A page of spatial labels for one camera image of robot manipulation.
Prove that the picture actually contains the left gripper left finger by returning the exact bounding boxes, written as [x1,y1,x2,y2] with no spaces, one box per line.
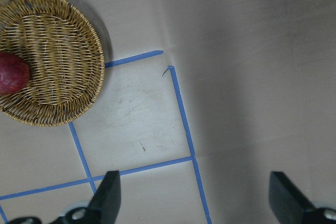
[7,170,122,224]

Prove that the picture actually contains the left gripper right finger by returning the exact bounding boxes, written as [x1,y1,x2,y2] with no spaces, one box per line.
[268,171,335,224]

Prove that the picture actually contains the wicker basket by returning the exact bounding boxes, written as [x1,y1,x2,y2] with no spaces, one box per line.
[1,0,105,126]

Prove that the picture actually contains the dark red basket apple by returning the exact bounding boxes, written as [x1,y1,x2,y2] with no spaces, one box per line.
[1,51,30,95]

